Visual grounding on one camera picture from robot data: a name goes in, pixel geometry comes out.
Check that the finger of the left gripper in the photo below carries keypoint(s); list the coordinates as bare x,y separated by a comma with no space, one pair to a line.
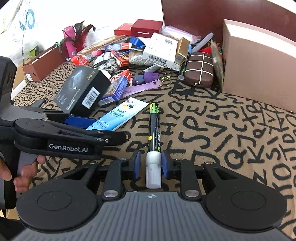
79,122

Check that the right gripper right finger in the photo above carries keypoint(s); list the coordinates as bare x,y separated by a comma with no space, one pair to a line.
185,172

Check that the translucent white tube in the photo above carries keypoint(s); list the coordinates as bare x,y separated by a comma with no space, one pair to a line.
202,42

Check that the white barcode box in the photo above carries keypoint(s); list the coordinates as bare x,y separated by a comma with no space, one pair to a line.
161,50

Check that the purple strap keychain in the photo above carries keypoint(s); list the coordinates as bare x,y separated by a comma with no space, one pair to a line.
130,90

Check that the gold small carton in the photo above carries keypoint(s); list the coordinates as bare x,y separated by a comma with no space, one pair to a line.
182,50

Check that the black charger box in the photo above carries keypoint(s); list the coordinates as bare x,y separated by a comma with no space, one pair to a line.
82,90

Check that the pink bottle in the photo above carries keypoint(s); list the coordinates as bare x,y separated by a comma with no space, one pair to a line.
70,35

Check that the red card box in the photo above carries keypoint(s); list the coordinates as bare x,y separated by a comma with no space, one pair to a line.
122,59

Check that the blue red slim box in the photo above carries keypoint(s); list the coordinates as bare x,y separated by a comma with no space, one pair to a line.
118,46

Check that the wooden sticks packet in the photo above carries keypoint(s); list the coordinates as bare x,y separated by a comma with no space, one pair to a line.
100,45

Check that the grey marker pen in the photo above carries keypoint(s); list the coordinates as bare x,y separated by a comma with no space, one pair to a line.
153,68

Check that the large pink cardboard box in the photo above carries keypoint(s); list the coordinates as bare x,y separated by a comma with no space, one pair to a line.
259,65

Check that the black yellow marker pen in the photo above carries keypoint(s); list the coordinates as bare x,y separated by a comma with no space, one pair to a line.
153,176

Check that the red snack packet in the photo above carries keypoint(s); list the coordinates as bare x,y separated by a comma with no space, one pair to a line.
79,60

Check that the brown long box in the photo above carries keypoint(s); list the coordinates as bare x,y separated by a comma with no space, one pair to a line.
44,63

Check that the brown plaid glasses case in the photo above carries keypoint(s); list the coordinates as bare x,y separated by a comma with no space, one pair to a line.
199,71

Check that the floral drawstring pouch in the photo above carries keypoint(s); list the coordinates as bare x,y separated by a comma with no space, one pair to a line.
105,62

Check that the dark red gift box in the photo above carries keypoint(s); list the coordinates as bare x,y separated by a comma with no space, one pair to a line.
146,28

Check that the person left hand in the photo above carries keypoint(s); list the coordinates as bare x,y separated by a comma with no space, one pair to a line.
22,182

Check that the dark red feather toy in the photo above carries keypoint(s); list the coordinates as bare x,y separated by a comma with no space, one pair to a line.
81,35

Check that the bag of white beads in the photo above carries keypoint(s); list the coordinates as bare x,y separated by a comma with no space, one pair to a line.
135,58

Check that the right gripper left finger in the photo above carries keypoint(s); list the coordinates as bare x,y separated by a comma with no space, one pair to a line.
116,173

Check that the clear zip bag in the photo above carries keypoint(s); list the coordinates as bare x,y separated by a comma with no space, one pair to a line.
178,34

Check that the red tape roll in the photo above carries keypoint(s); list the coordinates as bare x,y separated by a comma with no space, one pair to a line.
207,50

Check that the blue tape roll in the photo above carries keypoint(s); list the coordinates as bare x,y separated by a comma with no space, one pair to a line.
136,43

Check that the red flat box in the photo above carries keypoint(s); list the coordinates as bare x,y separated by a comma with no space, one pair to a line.
125,29

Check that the blue white tube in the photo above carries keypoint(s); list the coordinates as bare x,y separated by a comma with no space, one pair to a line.
119,115

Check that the blue tiger card box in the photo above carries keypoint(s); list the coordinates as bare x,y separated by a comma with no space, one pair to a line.
115,91

